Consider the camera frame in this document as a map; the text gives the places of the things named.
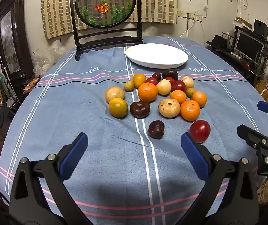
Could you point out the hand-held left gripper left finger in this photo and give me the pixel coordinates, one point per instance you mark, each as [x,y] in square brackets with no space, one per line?
[75,154]

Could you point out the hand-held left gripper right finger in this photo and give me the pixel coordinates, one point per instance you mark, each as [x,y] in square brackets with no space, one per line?
[192,154]

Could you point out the red apple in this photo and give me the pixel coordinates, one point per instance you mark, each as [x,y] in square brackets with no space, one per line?
[200,130]

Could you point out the dark purple plum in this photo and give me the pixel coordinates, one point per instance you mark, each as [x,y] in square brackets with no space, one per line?
[156,129]
[156,75]

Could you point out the spotted tan round fruit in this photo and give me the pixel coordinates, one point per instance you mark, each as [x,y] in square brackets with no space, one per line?
[169,109]

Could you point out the small smooth orange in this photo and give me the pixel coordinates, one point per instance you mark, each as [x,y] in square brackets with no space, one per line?
[199,98]
[178,96]

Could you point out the yellow-green tangerine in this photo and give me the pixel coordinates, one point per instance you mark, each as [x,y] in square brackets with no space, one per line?
[118,107]

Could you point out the dark maroon fruit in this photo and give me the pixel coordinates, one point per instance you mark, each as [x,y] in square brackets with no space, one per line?
[140,109]

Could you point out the red plum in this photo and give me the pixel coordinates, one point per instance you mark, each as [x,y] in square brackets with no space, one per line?
[178,86]

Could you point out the small tan round fruit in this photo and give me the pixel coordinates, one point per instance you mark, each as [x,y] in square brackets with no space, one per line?
[188,81]

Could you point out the pale yellow pear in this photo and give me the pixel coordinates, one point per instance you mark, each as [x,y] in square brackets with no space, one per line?
[163,87]

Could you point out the large orange mandarin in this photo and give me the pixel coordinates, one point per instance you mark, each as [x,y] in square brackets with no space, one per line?
[148,92]

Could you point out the red tomato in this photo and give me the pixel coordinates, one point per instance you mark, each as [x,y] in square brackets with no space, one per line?
[169,79]
[152,80]

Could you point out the dark brown avocado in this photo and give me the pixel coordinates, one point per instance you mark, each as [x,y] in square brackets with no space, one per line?
[170,73]

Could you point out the white oval plate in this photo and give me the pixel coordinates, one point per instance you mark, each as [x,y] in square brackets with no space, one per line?
[157,54]

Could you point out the blue striped tablecloth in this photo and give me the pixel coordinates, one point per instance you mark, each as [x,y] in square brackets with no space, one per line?
[77,112]

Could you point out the black desk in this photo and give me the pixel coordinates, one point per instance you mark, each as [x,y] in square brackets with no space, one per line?
[241,64]

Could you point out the computer monitor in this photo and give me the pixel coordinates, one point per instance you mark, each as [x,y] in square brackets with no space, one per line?
[248,44]

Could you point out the black speaker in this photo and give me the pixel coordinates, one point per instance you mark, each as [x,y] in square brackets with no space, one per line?
[260,27]

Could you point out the black hat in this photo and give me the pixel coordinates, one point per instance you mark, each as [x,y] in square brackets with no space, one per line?
[218,41]

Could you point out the cardboard box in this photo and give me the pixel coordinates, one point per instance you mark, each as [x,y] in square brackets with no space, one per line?
[244,21]

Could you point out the clear plastic bag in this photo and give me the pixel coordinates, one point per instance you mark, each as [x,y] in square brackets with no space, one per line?
[45,63]

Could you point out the beige checkered curtain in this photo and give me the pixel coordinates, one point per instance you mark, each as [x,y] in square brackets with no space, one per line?
[56,9]

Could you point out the dark carved wood framed panel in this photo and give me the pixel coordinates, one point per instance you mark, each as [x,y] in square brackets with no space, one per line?
[21,16]

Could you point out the round goldfish screen black stand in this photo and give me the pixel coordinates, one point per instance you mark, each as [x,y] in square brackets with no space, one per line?
[105,9]

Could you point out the white wall socket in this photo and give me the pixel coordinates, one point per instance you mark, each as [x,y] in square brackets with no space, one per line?
[181,13]

